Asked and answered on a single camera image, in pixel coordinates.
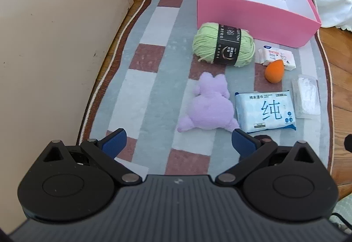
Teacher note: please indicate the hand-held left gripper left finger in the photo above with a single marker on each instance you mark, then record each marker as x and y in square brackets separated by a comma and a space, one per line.
[115, 141]

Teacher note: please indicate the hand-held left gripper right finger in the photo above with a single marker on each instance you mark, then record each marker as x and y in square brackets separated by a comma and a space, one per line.
[243, 143]

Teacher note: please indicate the blue white wet wipes pack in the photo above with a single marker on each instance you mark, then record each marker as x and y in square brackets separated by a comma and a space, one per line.
[264, 110]

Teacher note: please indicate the purple plush toy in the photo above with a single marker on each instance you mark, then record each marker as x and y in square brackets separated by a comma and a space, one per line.
[209, 110]

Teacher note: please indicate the clear cotton swab packet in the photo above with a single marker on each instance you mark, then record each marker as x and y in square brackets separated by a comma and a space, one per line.
[305, 96]

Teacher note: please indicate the orange makeup sponge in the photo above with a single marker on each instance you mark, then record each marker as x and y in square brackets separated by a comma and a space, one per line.
[275, 71]

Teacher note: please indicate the small white tissue packet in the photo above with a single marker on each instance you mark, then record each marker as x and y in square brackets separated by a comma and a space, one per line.
[277, 53]

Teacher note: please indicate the green yarn ball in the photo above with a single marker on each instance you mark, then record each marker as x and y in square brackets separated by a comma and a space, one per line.
[206, 44]

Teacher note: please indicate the pink cardboard box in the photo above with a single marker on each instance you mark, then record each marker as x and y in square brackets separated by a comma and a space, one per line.
[247, 16]

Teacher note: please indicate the checkered rug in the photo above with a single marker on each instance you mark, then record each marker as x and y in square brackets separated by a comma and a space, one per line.
[148, 99]

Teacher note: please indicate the beige cabinet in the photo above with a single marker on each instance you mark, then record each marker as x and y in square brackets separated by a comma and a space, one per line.
[55, 38]

